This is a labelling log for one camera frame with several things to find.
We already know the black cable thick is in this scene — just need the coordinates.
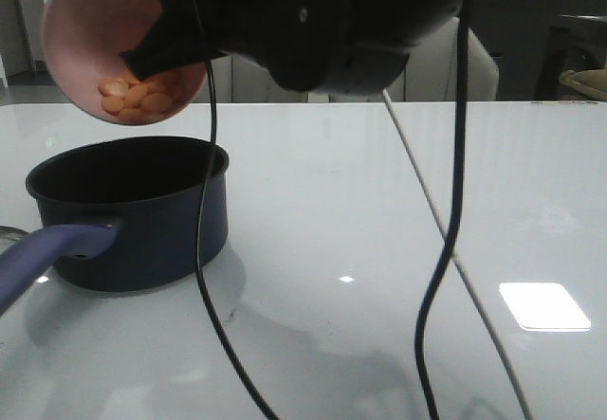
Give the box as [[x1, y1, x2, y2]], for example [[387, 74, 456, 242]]
[[414, 0, 474, 419]]

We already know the orange ham slice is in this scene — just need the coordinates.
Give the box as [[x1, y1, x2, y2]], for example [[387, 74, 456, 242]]
[[124, 83, 149, 109], [140, 93, 173, 113], [98, 78, 130, 99], [117, 108, 149, 125], [144, 71, 182, 97], [101, 96, 125, 116]]

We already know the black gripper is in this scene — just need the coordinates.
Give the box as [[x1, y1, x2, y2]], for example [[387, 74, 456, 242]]
[[190, 0, 470, 96]]

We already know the right grey upholstered chair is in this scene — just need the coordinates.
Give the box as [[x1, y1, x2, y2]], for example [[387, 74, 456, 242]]
[[326, 16, 500, 103]]

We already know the glass pot lid blue knob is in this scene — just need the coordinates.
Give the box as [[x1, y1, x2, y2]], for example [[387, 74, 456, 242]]
[[0, 226, 28, 253]]

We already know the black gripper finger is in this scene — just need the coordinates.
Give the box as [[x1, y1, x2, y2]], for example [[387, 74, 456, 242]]
[[119, 0, 225, 80]]

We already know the left grey upholstered chair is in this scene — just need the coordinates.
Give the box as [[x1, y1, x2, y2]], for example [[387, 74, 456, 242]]
[[212, 57, 308, 103]]

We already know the pink plastic bowl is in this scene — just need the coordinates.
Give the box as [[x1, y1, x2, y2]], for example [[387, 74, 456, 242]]
[[42, 0, 207, 125]]

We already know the white cable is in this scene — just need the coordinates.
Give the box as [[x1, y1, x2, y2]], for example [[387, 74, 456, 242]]
[[381, 90, 535, 420]]

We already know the dark grey sideboard counter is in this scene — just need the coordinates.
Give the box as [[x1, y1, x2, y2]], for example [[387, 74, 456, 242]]
[[471, 0, 606, 100]]

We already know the grey upholstered chair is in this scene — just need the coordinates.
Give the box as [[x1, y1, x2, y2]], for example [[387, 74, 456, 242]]
[[326, 16, 500, 103], [212, 57, 308, 103]]

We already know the dark blue saucepan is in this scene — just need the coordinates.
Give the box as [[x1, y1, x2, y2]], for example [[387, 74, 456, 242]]
[[1, 136, 229, 309]]

